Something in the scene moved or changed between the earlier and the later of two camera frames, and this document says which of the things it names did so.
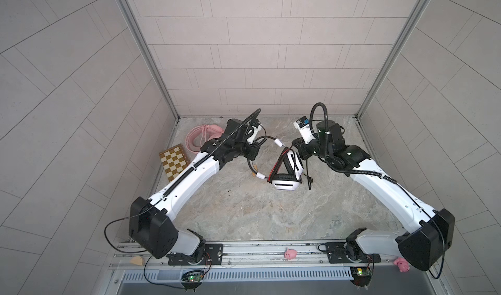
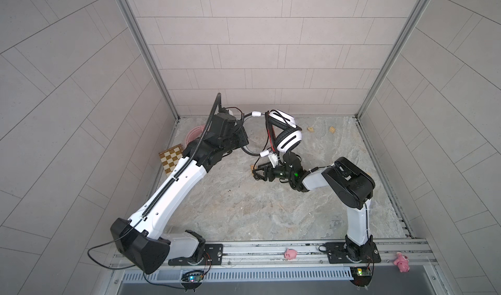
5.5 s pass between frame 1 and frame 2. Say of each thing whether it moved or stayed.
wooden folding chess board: stayed
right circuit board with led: stayed
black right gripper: moved
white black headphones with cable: moved
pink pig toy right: stayed
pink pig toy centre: stayed
